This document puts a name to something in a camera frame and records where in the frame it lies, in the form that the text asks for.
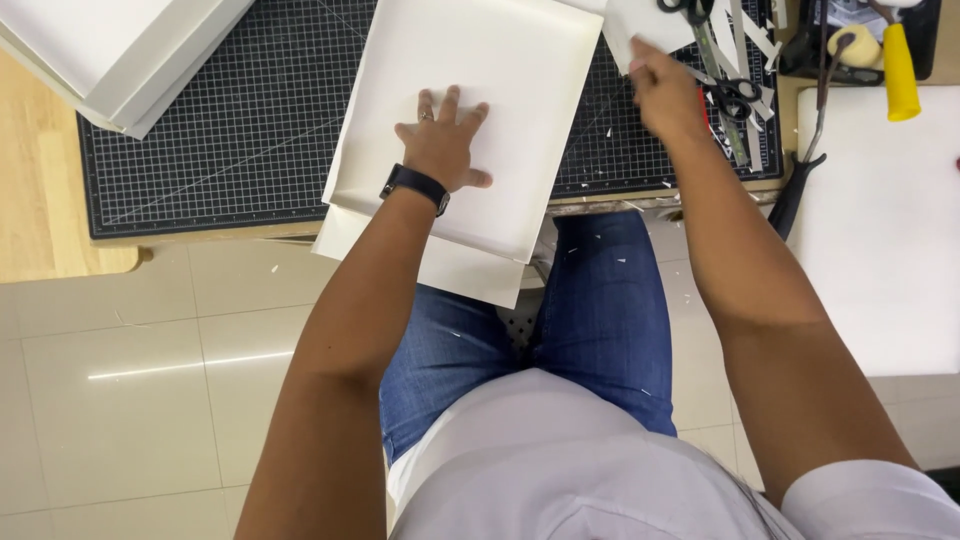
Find large white cardboard panel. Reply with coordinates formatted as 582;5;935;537
322;0;606;265

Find person's left hand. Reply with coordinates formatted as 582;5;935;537
394;85;494;198

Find small white paper piece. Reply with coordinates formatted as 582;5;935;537
603;0;704;76

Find black-handled metal tool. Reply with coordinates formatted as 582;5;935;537
766;31;858;243

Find white shirt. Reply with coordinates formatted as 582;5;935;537
385;366;960;540

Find black plastic tray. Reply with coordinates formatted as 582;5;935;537
778;0;943;87

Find yellow-handled tool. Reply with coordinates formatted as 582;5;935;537
870;0;923;123

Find blue jeans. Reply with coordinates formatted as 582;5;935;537
378;210;679;467

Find white paper sheet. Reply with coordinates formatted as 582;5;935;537
312;204;528;311

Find beige sponge roller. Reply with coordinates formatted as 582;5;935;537
826;24;885;71

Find black-handled scissors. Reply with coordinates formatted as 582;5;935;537
657;0;718;28
703;78;765;122

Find black gridded cutting mat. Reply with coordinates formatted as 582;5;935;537
77;0;786;240

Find steel ruler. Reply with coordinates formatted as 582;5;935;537
688;18;752;168

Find black perforated stool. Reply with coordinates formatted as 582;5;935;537
495;288;546;370

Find black wrist watch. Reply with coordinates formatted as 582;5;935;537
378;162;453;219

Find person's right hand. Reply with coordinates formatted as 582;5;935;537
628;36;711;144

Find white board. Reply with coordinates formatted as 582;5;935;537
786;84;960;379

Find stack of white boxes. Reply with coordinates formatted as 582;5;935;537
0;0;257;142

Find heap of white paper strips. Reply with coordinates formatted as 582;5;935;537
707;0;789;174

